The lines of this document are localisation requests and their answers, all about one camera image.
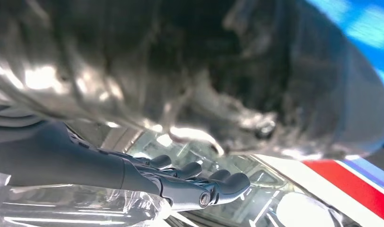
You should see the blue metal shelf rack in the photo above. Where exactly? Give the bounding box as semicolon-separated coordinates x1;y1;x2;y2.
305;0;384;151

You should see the clear plastic film wrap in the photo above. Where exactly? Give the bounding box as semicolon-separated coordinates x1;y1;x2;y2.
0;171;172;227

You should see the white car with red stripe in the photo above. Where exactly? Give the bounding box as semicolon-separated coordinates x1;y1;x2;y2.
66;122;384;227

